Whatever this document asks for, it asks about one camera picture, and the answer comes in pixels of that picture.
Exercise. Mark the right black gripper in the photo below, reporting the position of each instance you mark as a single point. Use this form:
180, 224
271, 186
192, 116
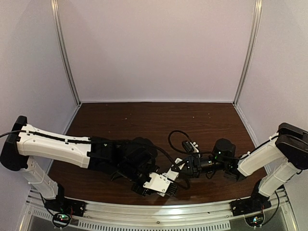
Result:
193, 166

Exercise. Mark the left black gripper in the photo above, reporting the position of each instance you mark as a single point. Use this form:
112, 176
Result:
138, 188

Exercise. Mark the white remote control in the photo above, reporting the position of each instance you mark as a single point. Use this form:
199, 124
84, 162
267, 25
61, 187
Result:
174, 169

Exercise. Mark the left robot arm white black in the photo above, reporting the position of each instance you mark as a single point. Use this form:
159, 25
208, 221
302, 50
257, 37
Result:
133, 160

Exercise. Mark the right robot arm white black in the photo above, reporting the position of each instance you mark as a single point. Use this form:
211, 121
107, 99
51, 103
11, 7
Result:
289, 143

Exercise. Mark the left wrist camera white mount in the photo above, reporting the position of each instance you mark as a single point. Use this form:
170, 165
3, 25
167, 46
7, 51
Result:
162, 184

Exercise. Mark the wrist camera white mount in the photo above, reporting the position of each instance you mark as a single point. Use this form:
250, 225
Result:
190, 147
162, 184

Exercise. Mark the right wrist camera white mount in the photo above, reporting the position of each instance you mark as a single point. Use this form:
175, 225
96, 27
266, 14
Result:
190, 147

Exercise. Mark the front aluminium rail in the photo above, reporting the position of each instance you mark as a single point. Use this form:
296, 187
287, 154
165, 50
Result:
215, 216

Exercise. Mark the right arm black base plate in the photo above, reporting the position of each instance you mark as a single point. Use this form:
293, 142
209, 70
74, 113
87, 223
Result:
247, 206

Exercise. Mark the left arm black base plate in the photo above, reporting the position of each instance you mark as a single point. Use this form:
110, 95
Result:
68, 206

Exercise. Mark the right aluminium frame post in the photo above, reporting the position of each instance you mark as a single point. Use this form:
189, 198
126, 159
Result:
257, 13

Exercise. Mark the aluminium frame post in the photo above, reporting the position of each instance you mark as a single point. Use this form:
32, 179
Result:
257, 13
63, 51

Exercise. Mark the left aluminium frame post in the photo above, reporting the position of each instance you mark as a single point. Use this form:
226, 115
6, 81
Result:
63, 51

